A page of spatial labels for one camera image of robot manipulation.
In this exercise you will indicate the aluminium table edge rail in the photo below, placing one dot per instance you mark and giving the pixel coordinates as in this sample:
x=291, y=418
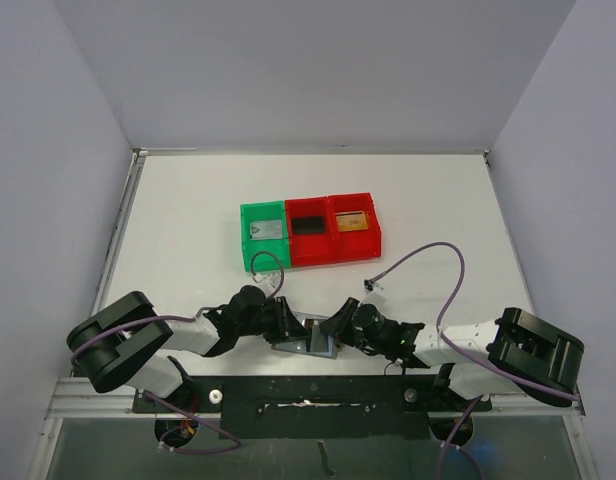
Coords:
x=115, y=244

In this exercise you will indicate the right red plastic bin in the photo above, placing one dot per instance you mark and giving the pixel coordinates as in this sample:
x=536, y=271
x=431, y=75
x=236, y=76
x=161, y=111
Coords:
x=357, y=245

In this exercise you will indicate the middle red plastic bin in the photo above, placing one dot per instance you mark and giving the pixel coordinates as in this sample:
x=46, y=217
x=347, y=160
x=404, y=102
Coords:
x=310, y=250

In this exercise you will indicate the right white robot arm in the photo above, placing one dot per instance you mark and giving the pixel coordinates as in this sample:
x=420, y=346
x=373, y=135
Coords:
x=517, y=351

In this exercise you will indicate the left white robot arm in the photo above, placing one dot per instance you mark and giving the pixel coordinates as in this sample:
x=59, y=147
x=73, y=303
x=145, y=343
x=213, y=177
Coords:
x=123, y=344

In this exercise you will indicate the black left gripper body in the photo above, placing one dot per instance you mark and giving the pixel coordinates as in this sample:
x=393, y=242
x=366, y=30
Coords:
x=265, y=322

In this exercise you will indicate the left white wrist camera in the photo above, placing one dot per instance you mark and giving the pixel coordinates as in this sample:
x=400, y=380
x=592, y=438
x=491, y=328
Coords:
x=269, y=283

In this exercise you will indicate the gold credit card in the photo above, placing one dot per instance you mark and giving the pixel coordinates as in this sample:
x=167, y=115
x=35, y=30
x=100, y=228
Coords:
x=351, y=221

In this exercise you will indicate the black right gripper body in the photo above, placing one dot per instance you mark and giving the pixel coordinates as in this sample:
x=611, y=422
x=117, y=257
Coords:
x=346, y=320

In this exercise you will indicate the red plastic bin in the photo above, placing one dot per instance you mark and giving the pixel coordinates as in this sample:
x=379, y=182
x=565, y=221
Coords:
x=310, y=250
x=357, y=245

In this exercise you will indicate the silver VIP card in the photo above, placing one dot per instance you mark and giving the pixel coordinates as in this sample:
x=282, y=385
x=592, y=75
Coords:
x=266, y=230

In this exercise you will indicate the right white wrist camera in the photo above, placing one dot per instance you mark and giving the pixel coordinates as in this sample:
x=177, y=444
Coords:
x=374, y=294

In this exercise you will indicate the black card in bin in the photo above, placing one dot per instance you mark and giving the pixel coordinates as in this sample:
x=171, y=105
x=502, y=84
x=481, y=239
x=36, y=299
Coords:
x=308, y=225

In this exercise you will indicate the front aluminium frame rail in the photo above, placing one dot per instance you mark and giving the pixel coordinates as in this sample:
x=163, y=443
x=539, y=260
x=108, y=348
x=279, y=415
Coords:
x=119, y=435

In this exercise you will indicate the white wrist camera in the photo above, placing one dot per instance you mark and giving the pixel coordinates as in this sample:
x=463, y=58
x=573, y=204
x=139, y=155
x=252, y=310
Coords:
x=374, y=294
x=269, y=283

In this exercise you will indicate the grey card holder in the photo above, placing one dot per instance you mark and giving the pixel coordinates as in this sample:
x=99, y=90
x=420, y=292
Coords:
x=300, y=347

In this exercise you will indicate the green plastic bin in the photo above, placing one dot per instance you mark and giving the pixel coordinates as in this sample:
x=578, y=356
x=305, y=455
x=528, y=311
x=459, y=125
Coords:
x=266, y=251

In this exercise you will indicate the black credit card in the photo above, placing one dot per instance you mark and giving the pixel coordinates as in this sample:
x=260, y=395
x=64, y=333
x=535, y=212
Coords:
x=319, y=343

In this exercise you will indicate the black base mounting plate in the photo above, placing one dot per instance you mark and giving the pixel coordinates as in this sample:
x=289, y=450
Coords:
x=411, y=406

